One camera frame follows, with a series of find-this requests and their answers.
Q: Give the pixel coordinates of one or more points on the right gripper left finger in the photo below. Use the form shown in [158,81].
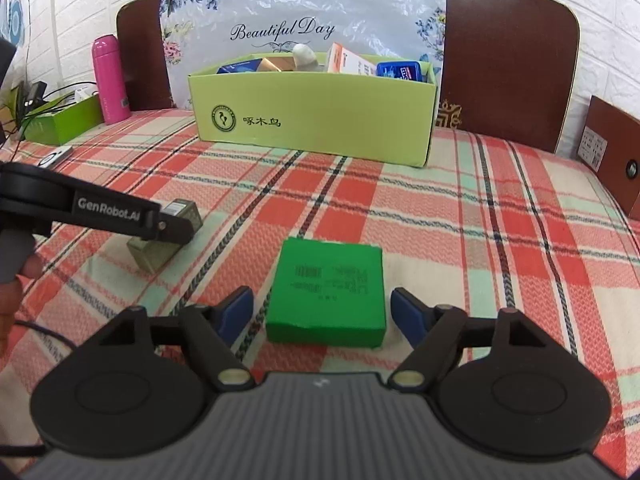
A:
[205,335]

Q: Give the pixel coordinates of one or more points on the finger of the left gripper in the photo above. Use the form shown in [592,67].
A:
[174,230]

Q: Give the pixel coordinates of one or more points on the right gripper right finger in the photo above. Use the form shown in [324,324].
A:
[438,336]

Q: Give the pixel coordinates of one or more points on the olive grey small box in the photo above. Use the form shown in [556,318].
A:
[151,255]

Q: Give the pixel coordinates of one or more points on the blue box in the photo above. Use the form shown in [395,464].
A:
[247,66]

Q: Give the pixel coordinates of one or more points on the tall gold box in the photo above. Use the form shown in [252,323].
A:
[277,64]

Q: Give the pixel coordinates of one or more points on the white orange medicine box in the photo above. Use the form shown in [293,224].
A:
[340,60]

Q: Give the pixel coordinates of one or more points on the blue cube tin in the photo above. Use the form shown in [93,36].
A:
[405,70]

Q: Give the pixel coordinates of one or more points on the person left hand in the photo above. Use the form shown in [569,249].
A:
[11,297]

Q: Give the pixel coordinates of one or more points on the white remote control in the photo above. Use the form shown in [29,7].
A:
[55,157]

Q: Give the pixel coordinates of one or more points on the green tissue box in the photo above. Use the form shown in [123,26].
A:
[55,124]

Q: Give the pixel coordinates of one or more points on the black charger device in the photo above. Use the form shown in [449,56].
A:
[35,96]

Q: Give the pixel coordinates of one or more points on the pink thermos bottle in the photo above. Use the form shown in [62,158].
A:
[110,79]

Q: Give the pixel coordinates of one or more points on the white tube in organizer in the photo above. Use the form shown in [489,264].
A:
[305,59]

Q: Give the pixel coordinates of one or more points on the light green organizer box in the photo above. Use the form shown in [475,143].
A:
[371,117]

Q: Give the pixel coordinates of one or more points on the brown cardboard box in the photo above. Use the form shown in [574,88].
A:
[610,147]

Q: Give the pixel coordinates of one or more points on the brown wooden headboard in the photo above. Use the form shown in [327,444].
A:
[508,66]

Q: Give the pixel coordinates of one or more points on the floral plastic bag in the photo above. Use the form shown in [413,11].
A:
[198,34]

